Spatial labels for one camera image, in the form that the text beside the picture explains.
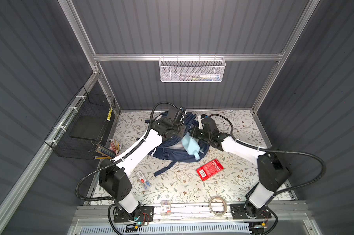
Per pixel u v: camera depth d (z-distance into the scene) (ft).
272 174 1.54
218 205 2.53
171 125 1.94
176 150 2.93
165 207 2.42
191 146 2.72
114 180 1.37
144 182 2.71
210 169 2.90
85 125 2.50
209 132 2.24
